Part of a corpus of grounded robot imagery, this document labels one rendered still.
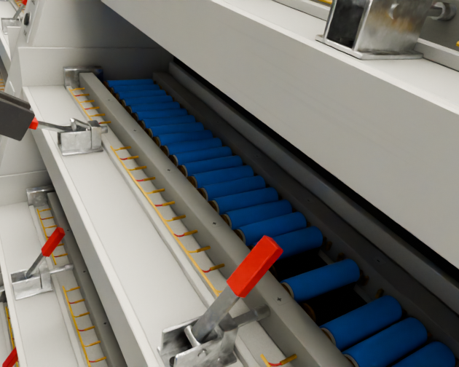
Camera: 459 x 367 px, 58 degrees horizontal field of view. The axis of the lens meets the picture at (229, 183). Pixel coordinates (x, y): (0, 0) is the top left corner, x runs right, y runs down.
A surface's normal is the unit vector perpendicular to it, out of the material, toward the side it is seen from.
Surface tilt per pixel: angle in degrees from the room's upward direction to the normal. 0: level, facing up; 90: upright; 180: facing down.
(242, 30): 109
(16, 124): 90
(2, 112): 90
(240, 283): 74
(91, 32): 90
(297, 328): 19
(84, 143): 90
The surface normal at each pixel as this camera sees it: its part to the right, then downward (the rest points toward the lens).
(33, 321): 0.15, -0.83
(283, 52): -0.85, 0.16
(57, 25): 0.51, 0.52
